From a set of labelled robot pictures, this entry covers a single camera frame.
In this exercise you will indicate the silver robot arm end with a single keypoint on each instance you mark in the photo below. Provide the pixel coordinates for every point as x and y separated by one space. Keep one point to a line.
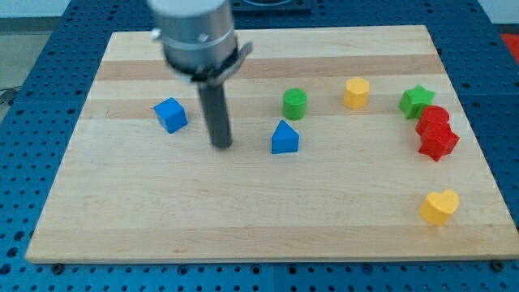
198 38

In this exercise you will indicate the blue triangle block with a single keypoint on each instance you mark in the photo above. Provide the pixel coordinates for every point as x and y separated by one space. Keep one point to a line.
284 139

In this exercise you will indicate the green star block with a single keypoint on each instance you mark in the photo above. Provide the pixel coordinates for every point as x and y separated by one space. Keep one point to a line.
415 100

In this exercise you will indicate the red star block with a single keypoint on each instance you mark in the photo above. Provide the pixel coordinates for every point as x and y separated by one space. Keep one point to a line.
438 141

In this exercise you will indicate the green cylinder block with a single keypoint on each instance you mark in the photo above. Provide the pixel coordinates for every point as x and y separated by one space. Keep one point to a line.
294 104

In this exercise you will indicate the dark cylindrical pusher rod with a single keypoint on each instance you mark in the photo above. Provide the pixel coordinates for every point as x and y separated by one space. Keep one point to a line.
213 102

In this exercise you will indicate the wooden board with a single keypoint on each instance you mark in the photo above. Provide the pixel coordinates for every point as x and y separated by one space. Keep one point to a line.
129 192

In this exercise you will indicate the blue cube block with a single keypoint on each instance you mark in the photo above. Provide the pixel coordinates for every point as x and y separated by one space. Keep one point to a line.
171 115

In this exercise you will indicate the yellow hexagon block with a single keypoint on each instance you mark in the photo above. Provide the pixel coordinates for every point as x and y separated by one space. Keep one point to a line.
356 94

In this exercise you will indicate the red cylinder block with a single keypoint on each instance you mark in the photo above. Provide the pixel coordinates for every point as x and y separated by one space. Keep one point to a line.
432 116

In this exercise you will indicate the yellow heart block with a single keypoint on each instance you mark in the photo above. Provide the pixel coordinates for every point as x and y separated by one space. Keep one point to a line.
438 207

